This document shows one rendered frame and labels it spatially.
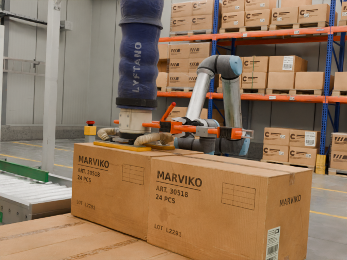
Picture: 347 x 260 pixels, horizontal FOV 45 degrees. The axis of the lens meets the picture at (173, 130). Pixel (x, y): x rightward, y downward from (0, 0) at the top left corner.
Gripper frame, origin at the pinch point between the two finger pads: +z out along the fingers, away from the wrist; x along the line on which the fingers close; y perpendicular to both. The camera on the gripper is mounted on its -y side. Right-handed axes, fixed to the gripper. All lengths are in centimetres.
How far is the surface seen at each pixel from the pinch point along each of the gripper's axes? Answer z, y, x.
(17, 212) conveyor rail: 36, 83, -55
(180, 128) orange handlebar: 2.7, -6.4, 0.1
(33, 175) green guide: -19, 160, -50
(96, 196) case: 20, 34, -39
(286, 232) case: 2, -64, -38
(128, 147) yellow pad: 14.7, 16.9, -11.1
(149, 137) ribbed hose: 9.1, 8.3, -5.8
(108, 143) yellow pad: 14.8, 32.2, -10.8
